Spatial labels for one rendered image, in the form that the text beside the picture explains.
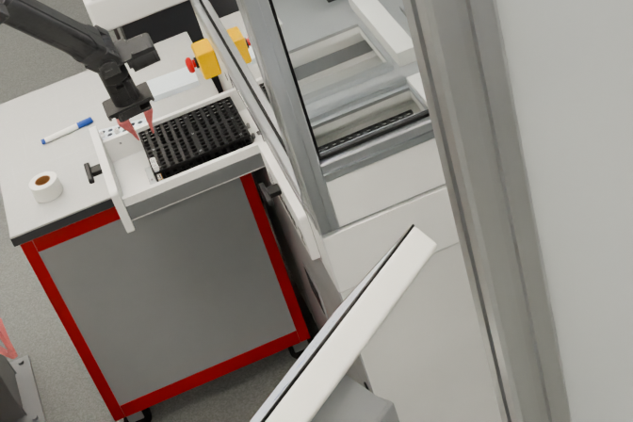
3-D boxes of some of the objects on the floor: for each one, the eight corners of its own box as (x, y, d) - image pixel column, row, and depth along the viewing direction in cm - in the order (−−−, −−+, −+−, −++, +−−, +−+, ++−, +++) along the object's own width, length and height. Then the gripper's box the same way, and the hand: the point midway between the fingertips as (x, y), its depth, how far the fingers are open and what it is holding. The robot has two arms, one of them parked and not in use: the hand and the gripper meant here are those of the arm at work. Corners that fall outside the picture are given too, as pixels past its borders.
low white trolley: (123, 447, 315) (9, 237, 269) (88, 306, 364) (-14, 109, 319) (323, 362, 321) (245, 142, 276) (262, 235, 370) (186, 30, 325)
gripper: (135, 58, 242) (164, 117, 252) (89, 80, 241) (121, 137, 251) (141, 73, 237) (171, 133, 246) (95, 96, 236) (126, 154, 245)
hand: (144, 132), depth 248 cm, fingers open, 3 cm apart
